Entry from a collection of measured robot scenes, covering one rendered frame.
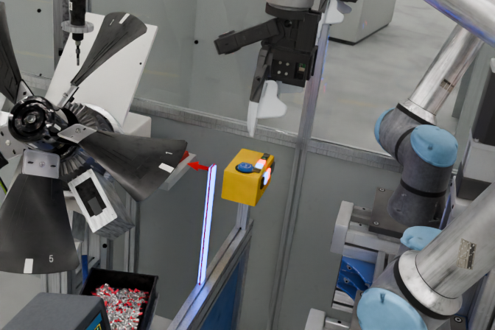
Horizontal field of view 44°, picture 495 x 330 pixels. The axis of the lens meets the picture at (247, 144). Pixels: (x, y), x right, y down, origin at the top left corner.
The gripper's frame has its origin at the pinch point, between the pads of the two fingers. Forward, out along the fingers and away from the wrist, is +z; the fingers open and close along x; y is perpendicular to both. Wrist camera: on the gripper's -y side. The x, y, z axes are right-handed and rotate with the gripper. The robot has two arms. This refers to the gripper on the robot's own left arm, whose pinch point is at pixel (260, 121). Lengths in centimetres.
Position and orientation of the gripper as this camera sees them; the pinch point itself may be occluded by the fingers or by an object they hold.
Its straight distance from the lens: 103.2
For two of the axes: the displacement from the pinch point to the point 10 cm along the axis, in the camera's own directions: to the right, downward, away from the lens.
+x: 3.0, -3.7, 8.8
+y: 9.5, 2.2, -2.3
